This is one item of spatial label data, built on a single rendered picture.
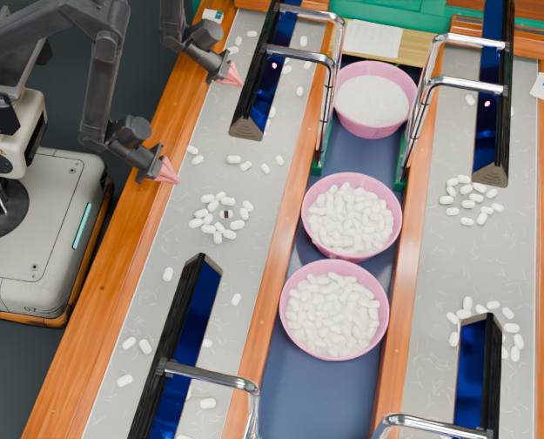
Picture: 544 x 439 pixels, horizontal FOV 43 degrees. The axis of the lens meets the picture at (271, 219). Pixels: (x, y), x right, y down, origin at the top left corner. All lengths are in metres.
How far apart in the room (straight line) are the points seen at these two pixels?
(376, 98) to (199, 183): 0.61
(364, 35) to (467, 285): 0.88
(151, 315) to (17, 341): 0.97
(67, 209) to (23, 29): 1.15
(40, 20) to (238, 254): 0.76
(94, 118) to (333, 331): 0.75
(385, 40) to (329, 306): 0.93
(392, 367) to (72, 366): 0.74
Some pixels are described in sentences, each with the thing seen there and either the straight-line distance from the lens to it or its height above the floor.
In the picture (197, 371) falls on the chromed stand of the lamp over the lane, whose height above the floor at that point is 1.12.
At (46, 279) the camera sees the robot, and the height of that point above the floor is 0.28.
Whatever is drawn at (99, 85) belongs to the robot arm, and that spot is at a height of 1.22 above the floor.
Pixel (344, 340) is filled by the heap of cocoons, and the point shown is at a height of 0.73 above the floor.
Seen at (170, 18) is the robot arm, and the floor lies 1.05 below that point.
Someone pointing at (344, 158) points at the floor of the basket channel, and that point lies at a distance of 2.05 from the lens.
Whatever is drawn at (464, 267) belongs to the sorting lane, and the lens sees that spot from 1.84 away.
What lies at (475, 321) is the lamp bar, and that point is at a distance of 1.38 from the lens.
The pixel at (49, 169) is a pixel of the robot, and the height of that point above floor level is 0.28.
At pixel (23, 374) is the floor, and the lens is 2.54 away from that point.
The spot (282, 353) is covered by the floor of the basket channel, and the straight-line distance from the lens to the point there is 1.72.
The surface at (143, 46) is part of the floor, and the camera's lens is 3.35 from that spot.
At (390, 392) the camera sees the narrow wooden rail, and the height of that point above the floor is 0.77.
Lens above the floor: 2.28
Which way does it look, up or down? 57 degrees down
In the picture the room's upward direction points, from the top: 3 degrees clockwise
